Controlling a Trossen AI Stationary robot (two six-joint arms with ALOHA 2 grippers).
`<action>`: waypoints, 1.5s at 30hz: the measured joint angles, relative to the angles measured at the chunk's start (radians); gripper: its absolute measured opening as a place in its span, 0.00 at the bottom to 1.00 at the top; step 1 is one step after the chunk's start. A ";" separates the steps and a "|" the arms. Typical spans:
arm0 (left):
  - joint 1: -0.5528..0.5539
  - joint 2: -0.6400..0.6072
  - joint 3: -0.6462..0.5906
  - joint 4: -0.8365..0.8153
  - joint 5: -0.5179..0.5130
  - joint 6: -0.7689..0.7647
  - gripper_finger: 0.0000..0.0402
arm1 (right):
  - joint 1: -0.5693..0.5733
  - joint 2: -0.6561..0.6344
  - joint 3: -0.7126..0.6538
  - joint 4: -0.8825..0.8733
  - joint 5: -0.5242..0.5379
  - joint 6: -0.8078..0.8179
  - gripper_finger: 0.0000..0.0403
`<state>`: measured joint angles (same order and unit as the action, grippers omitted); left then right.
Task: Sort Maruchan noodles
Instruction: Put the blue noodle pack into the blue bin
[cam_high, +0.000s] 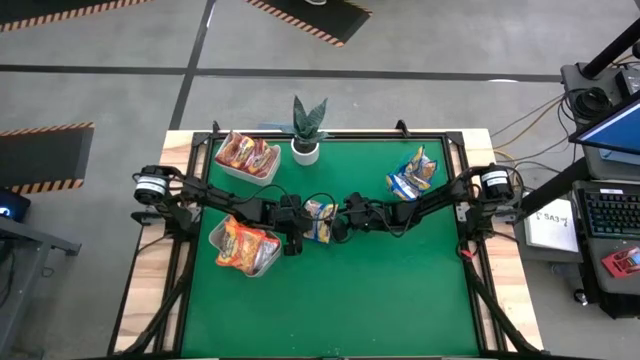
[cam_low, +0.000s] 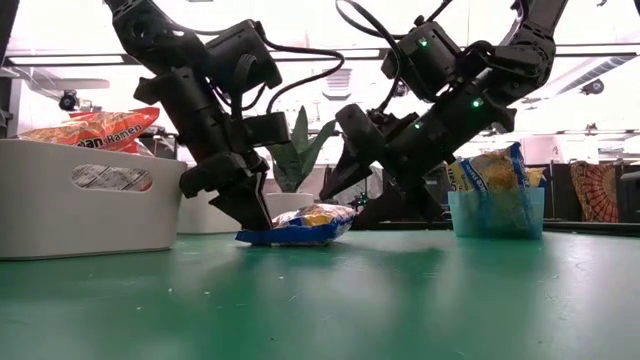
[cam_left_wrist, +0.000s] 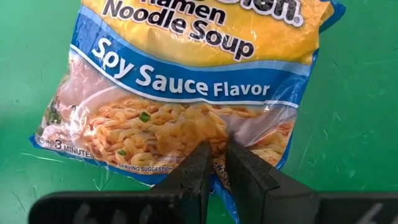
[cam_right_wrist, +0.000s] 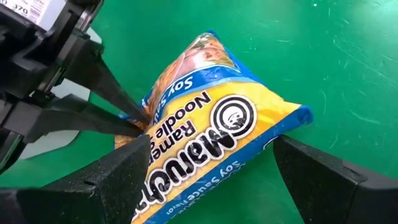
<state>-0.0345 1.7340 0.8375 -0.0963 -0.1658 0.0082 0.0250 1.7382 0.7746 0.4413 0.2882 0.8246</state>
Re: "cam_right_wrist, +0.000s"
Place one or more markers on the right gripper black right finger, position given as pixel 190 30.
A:
pixel 326 193

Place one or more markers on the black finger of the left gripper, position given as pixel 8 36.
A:
pixel 105 84
pixel 77 119

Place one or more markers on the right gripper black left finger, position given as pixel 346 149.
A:
pixel 93 193

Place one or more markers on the blue yellow ramen noodle pack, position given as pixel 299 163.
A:
pixel 217 124

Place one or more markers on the green table mat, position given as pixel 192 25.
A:
pixel 311 62

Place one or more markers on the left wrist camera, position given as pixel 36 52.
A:
pixel 31 12

